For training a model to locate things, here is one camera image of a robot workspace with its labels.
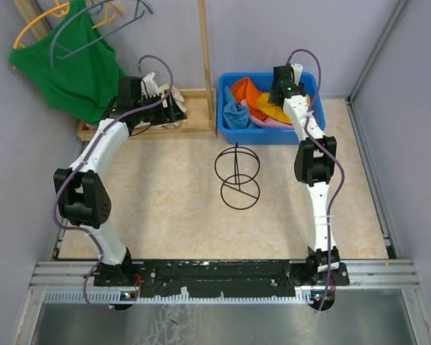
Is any beige folded cloth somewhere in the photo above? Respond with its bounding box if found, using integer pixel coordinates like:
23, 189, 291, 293
152, 83, 187, 129

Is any grey-blue clothes hanger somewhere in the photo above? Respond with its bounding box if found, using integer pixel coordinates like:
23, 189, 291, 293
50, 0, 154, 69

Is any orange bucket hat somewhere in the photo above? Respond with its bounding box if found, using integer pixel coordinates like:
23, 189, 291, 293
231, 77, 269, 121

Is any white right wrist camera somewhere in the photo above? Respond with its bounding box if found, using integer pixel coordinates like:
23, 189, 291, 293
291, 63, 304, 86

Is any pink bucket hat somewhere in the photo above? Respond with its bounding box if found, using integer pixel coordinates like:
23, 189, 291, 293
238, 99, 293, 129

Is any wooden clothes rack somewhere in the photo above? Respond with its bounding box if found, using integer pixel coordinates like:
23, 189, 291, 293
13, 1, 217, 139

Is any black wire hat stand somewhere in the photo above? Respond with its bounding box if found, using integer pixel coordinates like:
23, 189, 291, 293
213, 142, 261, 211

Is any green tank top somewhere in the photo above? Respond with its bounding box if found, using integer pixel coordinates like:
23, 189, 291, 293
9, 1, 126, 126

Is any orange clothes hanger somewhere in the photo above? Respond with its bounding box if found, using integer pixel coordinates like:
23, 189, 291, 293
12, 0, 126, 50

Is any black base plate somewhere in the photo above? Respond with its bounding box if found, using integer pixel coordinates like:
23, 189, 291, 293
93, 257, 350, 309

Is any yellow bucket hat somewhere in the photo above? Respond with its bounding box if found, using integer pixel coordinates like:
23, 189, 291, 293
256, 93, 292, 125

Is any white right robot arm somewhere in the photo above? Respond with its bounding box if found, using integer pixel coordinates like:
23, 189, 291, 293
269, 64, 340, 285

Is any aluminium frame rail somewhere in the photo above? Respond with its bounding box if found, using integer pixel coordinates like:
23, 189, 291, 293
14, 259, 431, 344

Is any blue plastic bin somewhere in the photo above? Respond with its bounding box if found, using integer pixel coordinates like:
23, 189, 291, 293
218, 73, 317, 144

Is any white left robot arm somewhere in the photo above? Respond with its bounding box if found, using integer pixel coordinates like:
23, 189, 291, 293
53, 73, 187, 285

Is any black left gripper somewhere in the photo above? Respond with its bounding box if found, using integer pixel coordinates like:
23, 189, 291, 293
134, 89, 187, 126

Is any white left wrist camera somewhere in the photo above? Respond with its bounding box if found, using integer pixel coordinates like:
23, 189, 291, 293
141, 72, 159, 96

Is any pink cloth on rack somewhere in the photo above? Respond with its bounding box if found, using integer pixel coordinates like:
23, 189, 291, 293
84, 124, 97, 131

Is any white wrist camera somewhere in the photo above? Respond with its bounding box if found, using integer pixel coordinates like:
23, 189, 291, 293
141, 72, 159, 96
291, 63, 304, 86

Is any light blue bucket hat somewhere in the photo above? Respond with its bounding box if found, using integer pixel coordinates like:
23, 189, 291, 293
223, 86, 256, 130

